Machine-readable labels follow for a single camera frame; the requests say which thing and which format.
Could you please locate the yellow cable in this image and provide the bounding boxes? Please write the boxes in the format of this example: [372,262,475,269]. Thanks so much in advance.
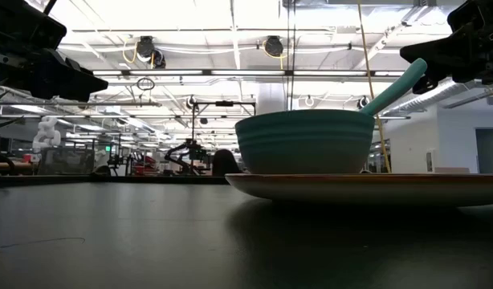
[357,0,393,173]

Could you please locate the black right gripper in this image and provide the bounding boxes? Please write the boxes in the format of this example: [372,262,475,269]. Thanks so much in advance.
[399,15,493,96]

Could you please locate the black frame stand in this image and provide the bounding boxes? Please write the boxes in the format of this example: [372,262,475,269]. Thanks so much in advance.
[190,100,257,141]

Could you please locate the black mesh bin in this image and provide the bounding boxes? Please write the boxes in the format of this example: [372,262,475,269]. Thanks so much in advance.
[37,147,96,176]

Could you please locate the person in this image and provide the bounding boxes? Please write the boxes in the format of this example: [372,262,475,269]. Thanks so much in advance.
[210,149,242,177]

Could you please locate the spoon with teal handle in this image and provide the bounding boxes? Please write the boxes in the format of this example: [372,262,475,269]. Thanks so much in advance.
[359,57,429,118]

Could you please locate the red plate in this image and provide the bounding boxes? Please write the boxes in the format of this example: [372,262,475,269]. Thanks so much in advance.
[224,173,493,209]

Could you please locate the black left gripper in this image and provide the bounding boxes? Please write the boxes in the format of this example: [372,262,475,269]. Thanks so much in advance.
[0,27,110,103]

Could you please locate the black ceiling cable reel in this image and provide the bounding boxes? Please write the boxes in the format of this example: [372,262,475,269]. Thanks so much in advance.
[135,35,168,70]
[263,35,285,59]

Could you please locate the hanging black cable loop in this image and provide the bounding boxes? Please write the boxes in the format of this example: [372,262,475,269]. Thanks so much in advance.
[136,76,156,92]

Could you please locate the black hanging cables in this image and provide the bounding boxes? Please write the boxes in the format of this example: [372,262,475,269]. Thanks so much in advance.
[286,0,297,112]

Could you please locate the black table frame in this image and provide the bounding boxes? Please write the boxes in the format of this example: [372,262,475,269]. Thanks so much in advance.
[0,174,230,188]

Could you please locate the beige box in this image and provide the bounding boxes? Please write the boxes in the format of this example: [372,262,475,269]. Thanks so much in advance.
[434,166,471,174]

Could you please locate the red cart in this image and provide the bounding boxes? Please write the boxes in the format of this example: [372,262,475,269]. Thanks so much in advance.
[130,154,158,177]

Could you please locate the teal bowl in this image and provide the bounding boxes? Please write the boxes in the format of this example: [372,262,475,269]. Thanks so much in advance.
[234,108,377,175]

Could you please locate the wooden workbench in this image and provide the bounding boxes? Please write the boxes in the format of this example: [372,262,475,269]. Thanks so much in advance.
[0,159,34,176]

